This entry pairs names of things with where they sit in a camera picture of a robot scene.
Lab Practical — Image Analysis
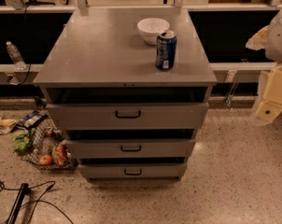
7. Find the blue pepsi can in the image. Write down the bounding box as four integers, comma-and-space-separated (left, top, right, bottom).
155, 30, 176, 71

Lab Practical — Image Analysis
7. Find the grey drawer cabinet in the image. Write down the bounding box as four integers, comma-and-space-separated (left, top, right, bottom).
33, 7, 218, 182

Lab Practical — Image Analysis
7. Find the white ceramic bowl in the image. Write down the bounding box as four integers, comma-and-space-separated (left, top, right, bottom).
137, 18, 170, 45

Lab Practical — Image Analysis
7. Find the yellow cloth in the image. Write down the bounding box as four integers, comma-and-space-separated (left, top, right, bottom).
0, 118, 17, 134

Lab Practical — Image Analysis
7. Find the grey drawer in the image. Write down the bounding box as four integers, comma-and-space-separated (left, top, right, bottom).
65, 140, 195, 159
78, 163, 187, 179
47, 104, 208, 130

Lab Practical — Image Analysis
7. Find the green chip bag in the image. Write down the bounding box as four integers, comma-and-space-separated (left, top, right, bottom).
12, 129, 35, 155

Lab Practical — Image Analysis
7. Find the blue snack bag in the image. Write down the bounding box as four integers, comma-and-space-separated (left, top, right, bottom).
17, 110, 48, 129

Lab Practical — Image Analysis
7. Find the middle grey drawer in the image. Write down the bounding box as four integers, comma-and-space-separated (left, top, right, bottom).
65, 140, 195, 159

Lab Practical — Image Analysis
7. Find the top grey drawer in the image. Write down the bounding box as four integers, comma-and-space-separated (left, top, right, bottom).
47, 104, 208, 130

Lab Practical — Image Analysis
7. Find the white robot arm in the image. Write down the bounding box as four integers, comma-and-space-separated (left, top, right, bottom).
250, 8, 282, 126

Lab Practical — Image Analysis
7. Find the bottom grey drawer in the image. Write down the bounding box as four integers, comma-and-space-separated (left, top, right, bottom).
78, 163, 187, 179

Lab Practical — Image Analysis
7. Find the red apple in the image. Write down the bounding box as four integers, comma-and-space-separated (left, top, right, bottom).
39, 154, 53, 166

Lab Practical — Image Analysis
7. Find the black bar on floor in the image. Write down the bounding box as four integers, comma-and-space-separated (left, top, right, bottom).
5, 183, 30, 224

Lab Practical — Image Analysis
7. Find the black wire basket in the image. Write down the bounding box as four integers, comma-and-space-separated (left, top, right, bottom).
21, 118, 78, 172

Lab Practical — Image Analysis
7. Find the clear plastic water bottle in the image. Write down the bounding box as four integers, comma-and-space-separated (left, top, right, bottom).
6, 41, 26, 70

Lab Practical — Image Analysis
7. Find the red snack packet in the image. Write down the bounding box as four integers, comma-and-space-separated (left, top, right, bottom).
52, 145, 67, 166

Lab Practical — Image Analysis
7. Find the black floor cable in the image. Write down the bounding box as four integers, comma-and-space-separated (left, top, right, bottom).
0, 176, 74, 224

